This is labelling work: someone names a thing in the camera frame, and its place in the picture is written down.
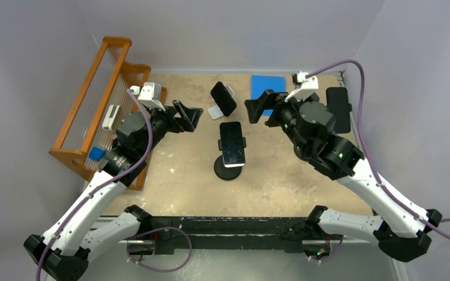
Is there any white device on rack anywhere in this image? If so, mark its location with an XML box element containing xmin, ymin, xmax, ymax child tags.
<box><xmin>101</xmin><ymin>104</ymin><xmax>121</xmax><ymax>131</ymax></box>

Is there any blue object on rack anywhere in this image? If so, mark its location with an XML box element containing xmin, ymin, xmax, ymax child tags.
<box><xmin>88</xmin><ymin>146</ymin><xmax>106</xmax><ymax>162</ymax></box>

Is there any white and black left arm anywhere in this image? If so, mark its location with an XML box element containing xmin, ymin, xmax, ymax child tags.
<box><xmin>24</xmin><ymin>100</ymin><xmax>203</xmax><ymax>280</ymax></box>

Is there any black round-base phone stand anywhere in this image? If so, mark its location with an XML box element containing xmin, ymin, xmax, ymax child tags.
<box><xmin>213</xmin><ymin>131</ymin><xmax>247</xmax><ymax>181</ymax></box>

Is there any white folding phone stand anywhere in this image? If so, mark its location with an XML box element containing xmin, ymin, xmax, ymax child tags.
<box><xmin>207</xmin><ymin>84</ymin><xmax>236</xmax><ymax>121</ymax></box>

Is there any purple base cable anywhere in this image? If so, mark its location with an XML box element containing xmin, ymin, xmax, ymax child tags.
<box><xmin>306</xmin><ymin>234</ymin><xmax>344</xmax><ymax>265</ymax></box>
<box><xmin>125</xmin><ymin>227</ymin><xmax>193</xmax><ymax>273</ymax></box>

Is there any black phone on white stand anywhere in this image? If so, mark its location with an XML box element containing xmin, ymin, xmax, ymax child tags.
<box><xmin>210</xmin><ymin>81</ymin><xmax>238</xmax><ymax>118</ymax></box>

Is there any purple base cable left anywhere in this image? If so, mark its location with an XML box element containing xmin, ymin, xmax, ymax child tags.
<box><xmin>125</xmin><ymin>227</ymin><xmax>193</xmax><ymax>273</ymax></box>

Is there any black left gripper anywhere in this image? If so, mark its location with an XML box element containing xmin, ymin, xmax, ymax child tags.
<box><xmin>138</xmin><ymin>100</ymin><xmax>202</xmax><ymax>157</ymax></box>

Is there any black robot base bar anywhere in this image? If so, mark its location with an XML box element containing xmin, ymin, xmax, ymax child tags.
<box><xmin>118</xmin><ymin>215</ymin><xmax>344</xmax><ymax>257</ymax></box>

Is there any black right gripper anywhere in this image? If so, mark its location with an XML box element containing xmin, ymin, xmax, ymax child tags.
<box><xmin>244</xmin><ymin>90</ymin><xmax>309</xmax><ymax>155</ymax></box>

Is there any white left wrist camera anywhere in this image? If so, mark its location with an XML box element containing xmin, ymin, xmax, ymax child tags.
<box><xmin>128</xmin><ymin>82</ymin><xmax>165</xmax><ymax>111</ymax></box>

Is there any blue rectangular mat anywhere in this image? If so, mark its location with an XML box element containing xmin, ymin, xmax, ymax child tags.
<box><xmin>250</xmin><ymin>74</ymin><xmax>287</xmax><ymax>117</ymax></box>

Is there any black smartphone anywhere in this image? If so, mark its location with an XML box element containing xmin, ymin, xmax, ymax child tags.
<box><xmin>219</xmin><ymin>121</ymin><xmax>246</xmax><ymax>168</ymax></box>

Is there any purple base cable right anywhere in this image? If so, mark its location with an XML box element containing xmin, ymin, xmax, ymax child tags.
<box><xmin>306</xmin><ymin>234</ymin><xmax>344</xmax><ymax>265</ymax></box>

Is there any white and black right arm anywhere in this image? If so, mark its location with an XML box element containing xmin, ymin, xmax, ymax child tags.
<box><xmin>244</xmin><ymin>90</ymin><xmax>442</xmax><ymax>262</ymax></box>

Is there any orange wooden rack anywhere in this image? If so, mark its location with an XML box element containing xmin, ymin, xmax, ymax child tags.
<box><xmin>49</xmin><ymin>36</ymin><xmax>151</xmax><ymax>181</ymax></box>

